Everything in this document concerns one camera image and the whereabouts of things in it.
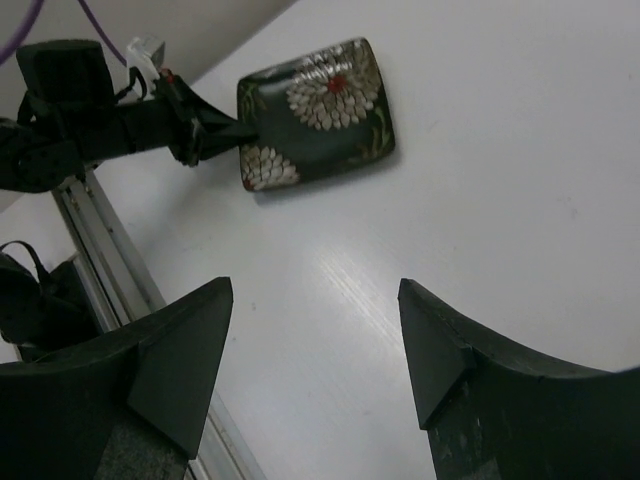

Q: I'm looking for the aluminium frame rail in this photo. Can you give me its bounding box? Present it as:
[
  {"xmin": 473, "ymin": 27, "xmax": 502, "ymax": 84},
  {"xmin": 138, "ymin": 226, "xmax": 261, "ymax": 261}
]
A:
[{"xmin": 53, "ymin": 172, "xmax": 265, "ymax": 479}]

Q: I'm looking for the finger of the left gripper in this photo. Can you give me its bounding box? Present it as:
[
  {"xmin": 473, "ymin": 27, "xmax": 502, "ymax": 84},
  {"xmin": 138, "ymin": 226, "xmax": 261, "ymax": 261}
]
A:
[{"xmin": 174, "ymin": 76, "xmax": 258, "ymax": 165}]

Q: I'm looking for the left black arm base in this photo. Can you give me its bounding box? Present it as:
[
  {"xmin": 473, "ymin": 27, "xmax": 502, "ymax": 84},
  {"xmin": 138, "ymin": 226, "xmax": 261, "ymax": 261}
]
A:
[{"xmin": 1, "ymin": 240, "xmax": 100, "ymax": 363}]

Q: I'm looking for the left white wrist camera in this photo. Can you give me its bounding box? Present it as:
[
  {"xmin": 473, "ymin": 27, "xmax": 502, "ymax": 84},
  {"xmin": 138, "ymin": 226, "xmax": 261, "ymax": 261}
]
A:
[{"xmin": 125, "ymin": 35, "xmax": 165, "ymax": 99}]

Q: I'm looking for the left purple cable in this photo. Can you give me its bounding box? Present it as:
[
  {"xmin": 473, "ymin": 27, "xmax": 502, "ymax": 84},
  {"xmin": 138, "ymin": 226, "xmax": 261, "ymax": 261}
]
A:
[{"xmin": 0, "ymin": 0, "xmax": 131, "ymax": 69}]

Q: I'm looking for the black square floral plate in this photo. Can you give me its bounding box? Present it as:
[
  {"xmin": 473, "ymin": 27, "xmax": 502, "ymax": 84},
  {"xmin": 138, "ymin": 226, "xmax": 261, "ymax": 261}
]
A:
[{"xmin": 237, "ymin": 37, "xmax": 396, "ymax": 192}]

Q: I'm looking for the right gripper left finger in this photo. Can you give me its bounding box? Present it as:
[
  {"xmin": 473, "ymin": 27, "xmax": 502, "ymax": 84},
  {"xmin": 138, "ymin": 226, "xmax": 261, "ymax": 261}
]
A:
[{"xmin": 1, "ymin": 277, "xmax": 233, "ymax": 479}]

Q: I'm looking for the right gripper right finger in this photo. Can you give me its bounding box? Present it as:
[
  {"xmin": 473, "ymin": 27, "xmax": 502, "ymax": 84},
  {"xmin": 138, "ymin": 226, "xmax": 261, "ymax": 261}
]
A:
[{"xmin": 398, "ymin": 279, "xmax": 639, "ymax": 479}]

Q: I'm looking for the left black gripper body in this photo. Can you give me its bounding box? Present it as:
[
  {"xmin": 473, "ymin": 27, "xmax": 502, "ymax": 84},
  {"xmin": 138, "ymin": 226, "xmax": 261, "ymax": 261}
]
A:
[{"xmin": 14, "ymin": 40, "xmax": 179, "ymax": 165}]

